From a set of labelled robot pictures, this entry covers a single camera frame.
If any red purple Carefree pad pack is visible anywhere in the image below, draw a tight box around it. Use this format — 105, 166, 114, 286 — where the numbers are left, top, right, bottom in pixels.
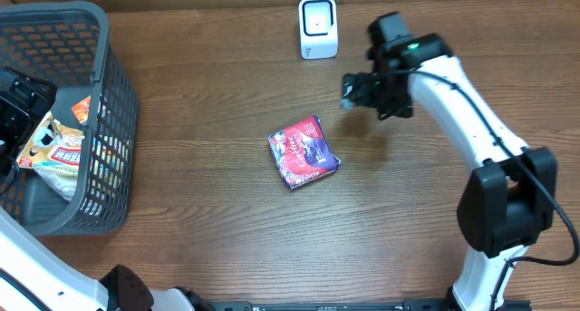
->
268, 115, 341, 190

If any small orange snack packet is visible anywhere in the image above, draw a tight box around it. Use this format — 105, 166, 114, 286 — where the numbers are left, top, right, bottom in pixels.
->
71, 96, 109, 125

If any yellow snack bag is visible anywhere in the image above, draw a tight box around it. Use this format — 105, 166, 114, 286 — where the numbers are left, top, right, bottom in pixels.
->
16, 112, 84, 202

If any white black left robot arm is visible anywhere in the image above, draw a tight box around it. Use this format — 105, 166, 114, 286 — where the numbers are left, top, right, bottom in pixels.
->
1, 66, 212, 311

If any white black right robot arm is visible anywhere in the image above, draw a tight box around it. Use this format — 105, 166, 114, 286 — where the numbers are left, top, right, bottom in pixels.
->
341, 12, 565, 310

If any grey plastic mesh basket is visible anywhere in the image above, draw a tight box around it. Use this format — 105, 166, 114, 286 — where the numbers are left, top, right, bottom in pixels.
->
1, 1, 140, 236

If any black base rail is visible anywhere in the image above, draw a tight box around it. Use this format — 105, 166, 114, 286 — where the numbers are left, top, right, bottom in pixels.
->
198, 298, 532, 311

